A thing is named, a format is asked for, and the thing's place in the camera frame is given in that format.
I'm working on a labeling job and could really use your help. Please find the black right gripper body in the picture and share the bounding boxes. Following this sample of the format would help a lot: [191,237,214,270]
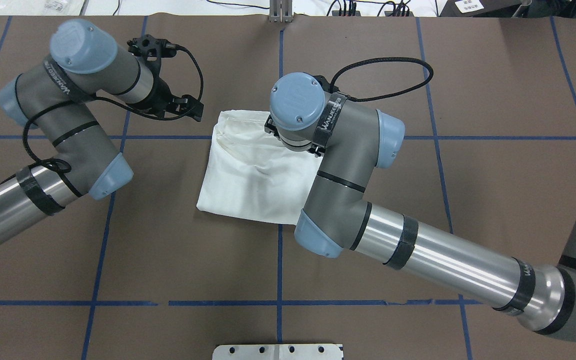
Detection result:
[264,75,341,157]

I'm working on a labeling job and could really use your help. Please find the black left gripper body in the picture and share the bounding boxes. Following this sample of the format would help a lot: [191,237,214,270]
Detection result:
[126,34,205,122]

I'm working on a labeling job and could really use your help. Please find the white long-sleeve printed shirt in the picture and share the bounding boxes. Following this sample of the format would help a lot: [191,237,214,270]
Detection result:
[196,109,322,225]

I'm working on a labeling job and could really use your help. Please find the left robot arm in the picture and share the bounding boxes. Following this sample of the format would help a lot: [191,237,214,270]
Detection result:
[0,18,204,245]

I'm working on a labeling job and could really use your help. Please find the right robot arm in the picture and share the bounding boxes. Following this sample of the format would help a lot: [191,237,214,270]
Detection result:
[266,72,576,342]

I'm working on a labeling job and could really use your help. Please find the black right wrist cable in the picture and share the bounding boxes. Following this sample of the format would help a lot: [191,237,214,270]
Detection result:
[329,57,435,103]

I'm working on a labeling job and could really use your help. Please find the aluminium frame post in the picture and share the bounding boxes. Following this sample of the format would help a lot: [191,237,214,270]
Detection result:
[269,0,294,23]

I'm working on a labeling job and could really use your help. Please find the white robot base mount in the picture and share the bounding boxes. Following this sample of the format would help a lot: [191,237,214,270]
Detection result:
[212,343,345,360]

